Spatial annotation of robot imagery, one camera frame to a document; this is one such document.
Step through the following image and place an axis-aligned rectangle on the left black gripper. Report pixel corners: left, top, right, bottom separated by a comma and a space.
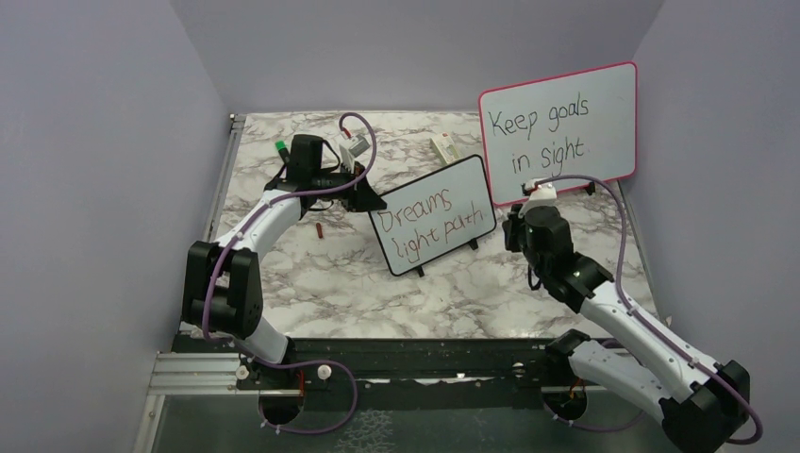
313, 160, 387, 212

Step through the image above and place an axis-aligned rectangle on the black framed whiteboard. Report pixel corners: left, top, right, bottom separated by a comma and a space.
369, 156, 497, 277

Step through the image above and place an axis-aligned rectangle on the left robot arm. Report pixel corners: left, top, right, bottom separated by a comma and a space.
181, 134, 387, 388

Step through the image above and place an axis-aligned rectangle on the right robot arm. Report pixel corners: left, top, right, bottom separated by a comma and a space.
503, 204, 762, 452

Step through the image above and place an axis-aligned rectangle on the white whiteboard eraser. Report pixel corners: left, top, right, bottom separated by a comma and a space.
429, 132, 463, 166

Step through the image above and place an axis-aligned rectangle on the pink framed whiteboard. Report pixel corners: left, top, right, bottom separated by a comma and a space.
478, 61, 639, 207

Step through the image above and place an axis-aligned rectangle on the green black highlighter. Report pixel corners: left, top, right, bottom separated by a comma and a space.
275, 141, 289, 159

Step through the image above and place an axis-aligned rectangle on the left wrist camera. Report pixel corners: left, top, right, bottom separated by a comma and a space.
338, 132, 371, 171

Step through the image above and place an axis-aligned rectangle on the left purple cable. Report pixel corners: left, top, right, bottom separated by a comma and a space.
201, 112, 378, 437

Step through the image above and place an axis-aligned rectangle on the purple cable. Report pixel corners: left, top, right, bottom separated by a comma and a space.
201, 112, 378, 437
536, 175, 765, 446

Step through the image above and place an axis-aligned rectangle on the aluminium side rail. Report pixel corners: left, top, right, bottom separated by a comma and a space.
177, 114, 246, 336

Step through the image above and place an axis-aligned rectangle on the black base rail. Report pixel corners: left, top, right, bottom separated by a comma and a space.
148, 336, 596, 412

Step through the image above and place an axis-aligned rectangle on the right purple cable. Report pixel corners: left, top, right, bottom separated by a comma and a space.
536, 175, 765, 446

